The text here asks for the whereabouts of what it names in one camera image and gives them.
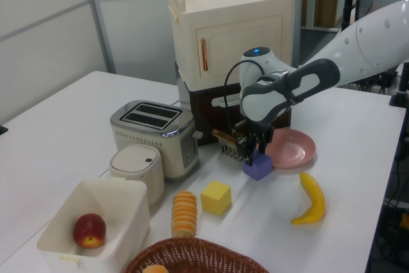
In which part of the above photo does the red toy apple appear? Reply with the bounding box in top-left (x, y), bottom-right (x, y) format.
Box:
top-left (73, 212), bottom-right (107, 249)

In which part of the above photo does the brown wicker basket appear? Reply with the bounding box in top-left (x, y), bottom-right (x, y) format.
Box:
top-left (123, 237), bottom-right (271, 273)

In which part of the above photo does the cream silver toaster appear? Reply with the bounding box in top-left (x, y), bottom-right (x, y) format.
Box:
top-left (109, 99), bottom-right (205, 182)

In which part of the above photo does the white plastic open box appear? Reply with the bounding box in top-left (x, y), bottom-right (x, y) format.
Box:
top-left (36, 177), bottom-right (151, 271)

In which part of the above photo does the small white lidded bin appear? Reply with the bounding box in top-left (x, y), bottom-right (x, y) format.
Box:
top-left (109, 144), bottom-right (166, 208)

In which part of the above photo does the black cable bundle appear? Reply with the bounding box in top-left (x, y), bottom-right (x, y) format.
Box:
top-left (350, 67), bottom-right (402, 94)

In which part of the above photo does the black desk clamp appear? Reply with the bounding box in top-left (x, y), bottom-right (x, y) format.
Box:
top-left (388, 61), bottom-right (409, 108)

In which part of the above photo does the dark brown wooden crate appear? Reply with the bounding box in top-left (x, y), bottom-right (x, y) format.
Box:
top-left (189, 81), bottom-right (293, 148)

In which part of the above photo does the black monitor stand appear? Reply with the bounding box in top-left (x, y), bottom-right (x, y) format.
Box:
top-left (341, 0), bottom-right (359, 33)

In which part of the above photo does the yellow toy banana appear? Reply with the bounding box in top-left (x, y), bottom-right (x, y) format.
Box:
top-left (290, 172), bottom-right (327, 226)

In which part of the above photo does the yellow cube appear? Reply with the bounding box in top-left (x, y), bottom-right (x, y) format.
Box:
top-left (200, 180), bottom-right (232, 216)

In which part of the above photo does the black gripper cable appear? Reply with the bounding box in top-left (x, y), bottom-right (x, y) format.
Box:
top-left (223, 61), bottom-right (266, 130)

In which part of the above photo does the pink plate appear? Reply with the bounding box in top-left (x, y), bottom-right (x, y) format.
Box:
top-left (265, 129), bottom-right (317, 169)

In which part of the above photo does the purple cube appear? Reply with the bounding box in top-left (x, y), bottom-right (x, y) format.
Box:
top-left (243, 152), bottom-right (274, 182)

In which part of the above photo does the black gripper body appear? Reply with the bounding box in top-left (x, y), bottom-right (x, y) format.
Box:
top-left (236, 118), bottom-right (275, 154)

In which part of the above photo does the orange toy food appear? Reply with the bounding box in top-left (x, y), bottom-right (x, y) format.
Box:
top-left (141, 263), bottom-right (169, 273)

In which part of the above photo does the orange striped toy bread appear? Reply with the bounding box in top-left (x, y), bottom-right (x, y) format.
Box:
top-left (171, 191), bottom-right (198, 239)

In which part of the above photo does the cream toy cabinet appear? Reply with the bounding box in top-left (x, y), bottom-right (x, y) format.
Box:
top-left (167, 0), bottom-right (295, 84)

